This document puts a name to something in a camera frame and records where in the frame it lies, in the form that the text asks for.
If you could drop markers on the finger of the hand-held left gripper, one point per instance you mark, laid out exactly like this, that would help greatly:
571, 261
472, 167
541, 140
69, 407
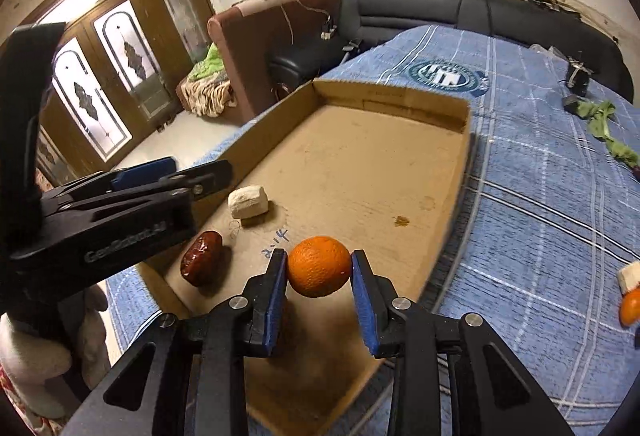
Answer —
210, 174
145, 171

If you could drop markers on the black leather sofa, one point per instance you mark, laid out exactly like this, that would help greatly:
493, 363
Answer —
400, 11

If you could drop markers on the green rag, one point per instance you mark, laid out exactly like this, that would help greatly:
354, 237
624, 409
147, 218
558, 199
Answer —
602, 114

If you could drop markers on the orange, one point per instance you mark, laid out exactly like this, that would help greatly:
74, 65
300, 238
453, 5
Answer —
631, 308
319, 266

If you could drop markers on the blue plaid blanket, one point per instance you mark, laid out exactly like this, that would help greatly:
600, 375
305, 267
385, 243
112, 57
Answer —
525, 216

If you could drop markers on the green cloth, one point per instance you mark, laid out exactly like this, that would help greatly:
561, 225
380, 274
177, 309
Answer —
210, 64

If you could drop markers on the brown armchair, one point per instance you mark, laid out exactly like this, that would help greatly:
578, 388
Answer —
240, 41

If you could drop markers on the beige fringed blanket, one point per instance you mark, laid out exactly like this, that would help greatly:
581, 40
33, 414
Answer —
207, 96

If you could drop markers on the black device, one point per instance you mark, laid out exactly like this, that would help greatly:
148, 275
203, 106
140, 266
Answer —
579, 79

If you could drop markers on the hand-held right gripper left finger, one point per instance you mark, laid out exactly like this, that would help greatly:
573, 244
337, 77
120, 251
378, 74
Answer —
275, 301

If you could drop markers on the cardboard box tray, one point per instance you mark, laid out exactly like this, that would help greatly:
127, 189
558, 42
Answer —
350, 166

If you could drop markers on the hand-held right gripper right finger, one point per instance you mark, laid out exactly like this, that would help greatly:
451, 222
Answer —
367, 306

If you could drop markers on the person's left hand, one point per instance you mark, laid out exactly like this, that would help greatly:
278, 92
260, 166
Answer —
35, 361

